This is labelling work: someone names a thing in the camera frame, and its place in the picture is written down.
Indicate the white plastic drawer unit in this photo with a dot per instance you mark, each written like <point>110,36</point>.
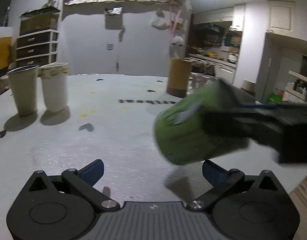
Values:
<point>37,48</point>

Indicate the cream steel tumbler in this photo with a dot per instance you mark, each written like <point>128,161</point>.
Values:
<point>23,83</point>

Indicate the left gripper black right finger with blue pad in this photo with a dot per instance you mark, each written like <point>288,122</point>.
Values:
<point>224,183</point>

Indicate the green shopping bag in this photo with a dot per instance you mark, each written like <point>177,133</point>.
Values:
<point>275,98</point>

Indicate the white patterned ceramic cup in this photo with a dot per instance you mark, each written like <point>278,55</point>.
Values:
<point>54,85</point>

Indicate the glass fish tank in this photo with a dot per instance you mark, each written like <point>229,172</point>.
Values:
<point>38,20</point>

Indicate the white plush toy hanging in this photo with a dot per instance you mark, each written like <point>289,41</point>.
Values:
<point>177,47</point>

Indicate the tan cylindrical bamboo cup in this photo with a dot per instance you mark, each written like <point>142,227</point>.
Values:
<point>179,73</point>

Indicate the white wall shelf box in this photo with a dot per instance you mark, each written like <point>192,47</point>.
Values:
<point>113,18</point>

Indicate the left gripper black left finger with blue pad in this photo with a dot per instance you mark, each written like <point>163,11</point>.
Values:
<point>82,181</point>

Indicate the green metal cup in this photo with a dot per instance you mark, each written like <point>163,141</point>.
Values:
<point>188,133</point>

